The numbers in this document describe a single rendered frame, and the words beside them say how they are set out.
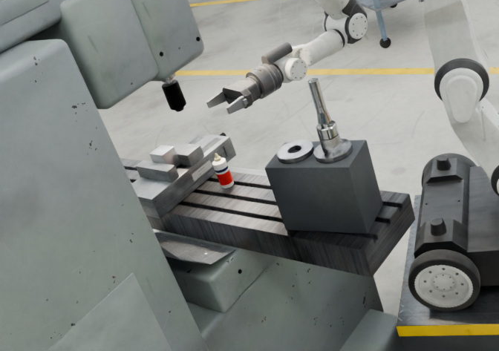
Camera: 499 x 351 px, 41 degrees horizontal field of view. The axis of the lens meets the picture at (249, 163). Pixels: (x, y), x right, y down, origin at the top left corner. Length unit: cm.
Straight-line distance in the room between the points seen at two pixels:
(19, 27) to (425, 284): 131
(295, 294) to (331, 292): 20
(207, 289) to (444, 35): 91
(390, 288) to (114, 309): 157
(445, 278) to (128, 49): 110
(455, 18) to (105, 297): 111
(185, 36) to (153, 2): 13
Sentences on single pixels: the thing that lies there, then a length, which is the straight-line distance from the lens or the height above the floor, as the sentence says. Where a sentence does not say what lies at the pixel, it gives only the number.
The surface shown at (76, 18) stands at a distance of 151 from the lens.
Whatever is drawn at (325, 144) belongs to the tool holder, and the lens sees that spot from 153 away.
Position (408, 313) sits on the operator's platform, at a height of 40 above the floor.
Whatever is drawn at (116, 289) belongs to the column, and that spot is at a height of 105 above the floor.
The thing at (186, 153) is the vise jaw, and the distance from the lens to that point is 200.
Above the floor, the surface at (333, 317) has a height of 33.
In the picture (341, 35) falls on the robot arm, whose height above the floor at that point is 114.
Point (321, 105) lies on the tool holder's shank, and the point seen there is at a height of 122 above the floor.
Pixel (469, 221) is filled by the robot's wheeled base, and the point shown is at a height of 57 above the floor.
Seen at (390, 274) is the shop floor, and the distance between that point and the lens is 291.
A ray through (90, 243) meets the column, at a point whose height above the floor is 117.
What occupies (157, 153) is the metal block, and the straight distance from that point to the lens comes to 200.
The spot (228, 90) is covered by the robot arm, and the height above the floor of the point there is 115.
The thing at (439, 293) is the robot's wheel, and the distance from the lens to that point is 208.
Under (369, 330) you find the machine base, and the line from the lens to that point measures 239.
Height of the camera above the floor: 183
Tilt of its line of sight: 27 degrees down
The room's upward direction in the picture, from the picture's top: 20 degrees counter-clockwise
